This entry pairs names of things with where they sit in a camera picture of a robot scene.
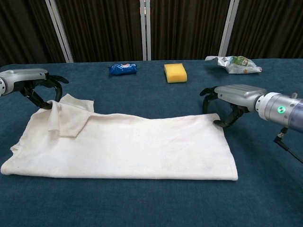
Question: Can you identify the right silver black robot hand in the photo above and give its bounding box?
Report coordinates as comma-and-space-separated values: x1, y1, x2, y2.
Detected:
200, 84, 267, 128

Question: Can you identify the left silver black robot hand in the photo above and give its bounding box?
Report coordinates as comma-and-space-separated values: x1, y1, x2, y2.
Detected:
0, 68, 69, 111

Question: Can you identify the white T-shirt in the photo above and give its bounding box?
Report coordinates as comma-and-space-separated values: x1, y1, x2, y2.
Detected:
0, 93, 239, 182

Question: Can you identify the crumpled white green packet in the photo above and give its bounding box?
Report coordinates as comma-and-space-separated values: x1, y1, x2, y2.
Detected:
205, 55, 263, 75

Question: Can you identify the black partition screen panel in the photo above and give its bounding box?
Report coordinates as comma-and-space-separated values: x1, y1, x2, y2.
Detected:
0, 0, 68, 67
150, 0, 231, 61
55, 0, 144, 63
226, 0, 303, 60

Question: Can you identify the yellow sponge block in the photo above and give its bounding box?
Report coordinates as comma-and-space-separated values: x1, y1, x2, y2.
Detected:
164, 62, 188, 84

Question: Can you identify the blue snack packet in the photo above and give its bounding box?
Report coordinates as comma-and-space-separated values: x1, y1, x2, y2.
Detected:
108, 62, 139, 76

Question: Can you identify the black arm cable with plug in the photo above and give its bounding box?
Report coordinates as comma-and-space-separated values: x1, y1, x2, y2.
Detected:
273, 127, 303, 164

